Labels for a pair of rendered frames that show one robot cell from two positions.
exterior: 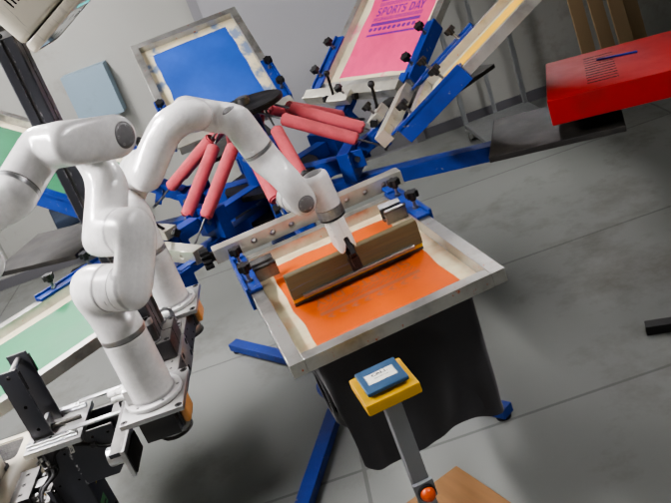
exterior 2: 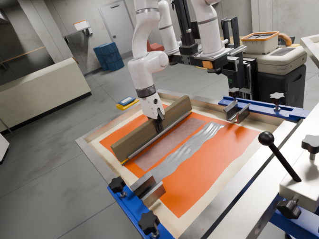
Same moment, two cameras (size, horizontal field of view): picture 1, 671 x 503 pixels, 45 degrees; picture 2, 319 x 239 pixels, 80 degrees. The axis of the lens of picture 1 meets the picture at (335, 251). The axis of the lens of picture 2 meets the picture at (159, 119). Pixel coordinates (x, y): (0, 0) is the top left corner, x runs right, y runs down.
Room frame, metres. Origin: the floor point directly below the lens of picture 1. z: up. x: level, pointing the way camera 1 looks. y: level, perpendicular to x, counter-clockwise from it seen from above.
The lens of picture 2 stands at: (2.77, -0.25, 1.42)
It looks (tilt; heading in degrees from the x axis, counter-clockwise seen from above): 29 degrees down; 161
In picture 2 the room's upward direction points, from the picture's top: 20 degrees counter-clockwise
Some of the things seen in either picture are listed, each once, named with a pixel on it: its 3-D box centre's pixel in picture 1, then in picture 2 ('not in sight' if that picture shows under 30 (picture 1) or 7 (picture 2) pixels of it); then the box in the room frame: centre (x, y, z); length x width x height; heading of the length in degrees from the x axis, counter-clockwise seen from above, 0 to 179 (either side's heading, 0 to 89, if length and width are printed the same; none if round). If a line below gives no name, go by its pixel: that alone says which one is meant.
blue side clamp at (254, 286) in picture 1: (248, 279); (254, 112); (2.34, 0.28, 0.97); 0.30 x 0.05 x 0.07; 9
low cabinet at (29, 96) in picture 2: not in sight; (42, 90); (-3.73, -1.08, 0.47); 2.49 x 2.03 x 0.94; 88
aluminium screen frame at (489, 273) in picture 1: (352, 269); (164, 134); (2.14, -0.03, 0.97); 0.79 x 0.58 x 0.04; 9
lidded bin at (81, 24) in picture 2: not in sight; (80, 25); (-5.36, 1.01, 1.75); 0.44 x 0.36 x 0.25; 88
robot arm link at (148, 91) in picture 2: (329, 210); (146, 89); (2.12, -0.02, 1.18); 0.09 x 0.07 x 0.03; 9
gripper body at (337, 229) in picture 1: (338, 229); (149, 103); (2.11, -0.03, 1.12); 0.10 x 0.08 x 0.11; 9
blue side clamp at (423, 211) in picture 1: (408, 209); (141, 218); (2.42, -0.27, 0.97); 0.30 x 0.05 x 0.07; 9
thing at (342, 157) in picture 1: (273, 181); not in sight; (3.18, 0.14, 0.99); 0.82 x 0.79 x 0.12; 9
